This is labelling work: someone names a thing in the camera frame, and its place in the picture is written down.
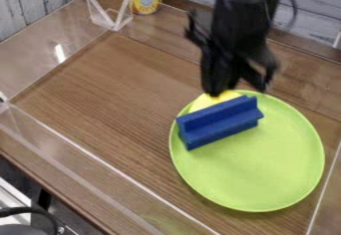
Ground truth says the clear acrylic enclosure wall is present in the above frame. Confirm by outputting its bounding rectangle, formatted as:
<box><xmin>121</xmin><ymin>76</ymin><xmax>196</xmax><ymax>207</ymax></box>
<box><xmin>0</xmin><ymin>0</ymin><xmax>341</xmax><ymax>235</ymax></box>

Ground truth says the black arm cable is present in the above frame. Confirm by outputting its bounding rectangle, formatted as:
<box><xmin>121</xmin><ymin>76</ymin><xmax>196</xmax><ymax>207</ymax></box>
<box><xmin>278</xmin><ymin>0</ymin><xmax>298</xmax><ymax>31</ymax></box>

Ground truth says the yellow banana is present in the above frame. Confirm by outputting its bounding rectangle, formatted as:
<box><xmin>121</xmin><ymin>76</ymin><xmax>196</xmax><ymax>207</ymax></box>
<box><xmin>188</xmin><ymin>91</ymin><xmax>240</xmax><ymax>113</ymax></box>

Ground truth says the green round plate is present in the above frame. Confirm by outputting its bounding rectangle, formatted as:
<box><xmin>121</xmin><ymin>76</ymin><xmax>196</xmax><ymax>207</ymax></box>
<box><xmin>170</xmin><ymin>91</ymin><xmax>325</xmax><ymax>212</ymax></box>

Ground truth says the blue T-shaped block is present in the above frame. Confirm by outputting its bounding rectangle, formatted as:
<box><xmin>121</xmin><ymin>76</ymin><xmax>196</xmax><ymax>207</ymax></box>
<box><xmin>175</xmin><ymin>96</ymin><xmax>263</xmax><ymax>150</ymax></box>

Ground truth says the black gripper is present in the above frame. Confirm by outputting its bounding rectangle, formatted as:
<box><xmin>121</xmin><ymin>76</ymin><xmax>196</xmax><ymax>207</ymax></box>
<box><xmin>184</xmin><ymin>0</ymin><xmax>278</xmax><ymax>97</ymax></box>

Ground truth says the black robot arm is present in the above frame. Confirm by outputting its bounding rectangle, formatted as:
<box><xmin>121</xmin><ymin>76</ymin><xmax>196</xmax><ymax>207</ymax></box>
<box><xmin>184</xmin><ymin>0</ymin><xmax>279</xmax><ymax>97</ymax></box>

